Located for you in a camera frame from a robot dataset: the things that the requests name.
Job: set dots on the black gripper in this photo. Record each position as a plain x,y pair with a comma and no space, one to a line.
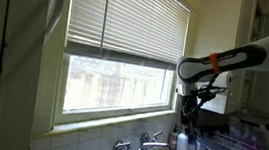
191,106

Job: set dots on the clear bottle with dark cap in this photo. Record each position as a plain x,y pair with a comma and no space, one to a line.
173,139

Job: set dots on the white soap pump bottle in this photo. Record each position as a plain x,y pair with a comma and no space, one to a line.
182,143

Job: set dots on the white cabinet with door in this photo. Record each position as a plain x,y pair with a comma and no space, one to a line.
241,46

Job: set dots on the white window blinds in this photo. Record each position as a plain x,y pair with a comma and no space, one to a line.
136,21

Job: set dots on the blind tilt wand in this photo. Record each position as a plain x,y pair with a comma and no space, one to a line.
105,15

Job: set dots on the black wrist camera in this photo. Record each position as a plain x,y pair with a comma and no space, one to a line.
211,93

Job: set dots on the window with white frame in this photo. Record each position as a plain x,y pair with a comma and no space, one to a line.
173,89

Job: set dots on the chrome wall faucet spout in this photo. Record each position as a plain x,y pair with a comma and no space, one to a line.
154,144

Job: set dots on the cream wall cabinet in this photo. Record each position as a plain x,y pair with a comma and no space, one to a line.
27,74

